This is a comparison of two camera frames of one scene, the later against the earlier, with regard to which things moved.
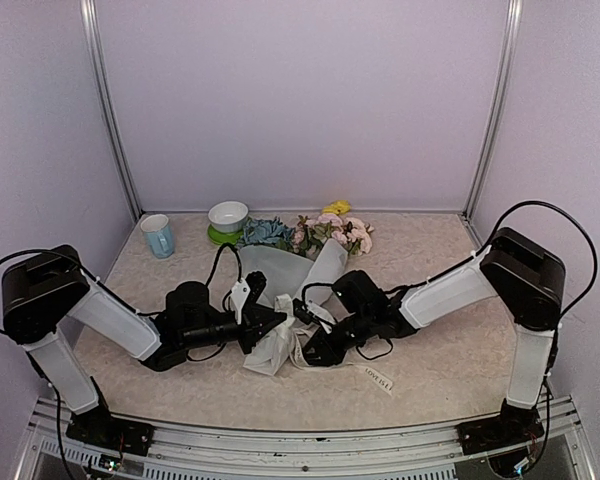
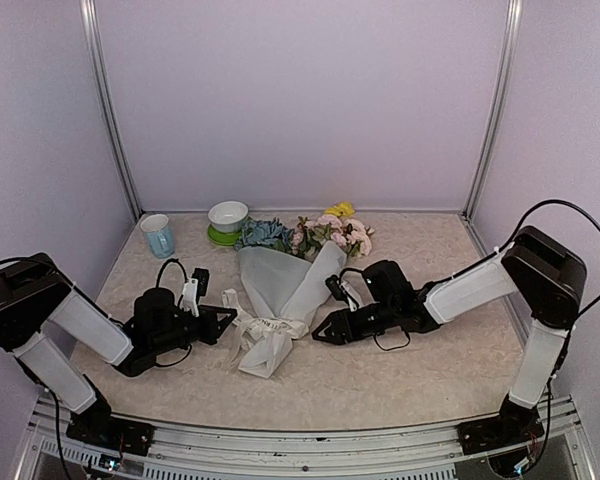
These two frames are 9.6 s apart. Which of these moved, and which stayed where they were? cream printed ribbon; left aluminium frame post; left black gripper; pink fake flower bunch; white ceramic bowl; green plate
Moved: left black gripper; cream printed ribbon
Stayed: left aluminium frame post; green plate; white ceramic bowl; pink fake flower bunch
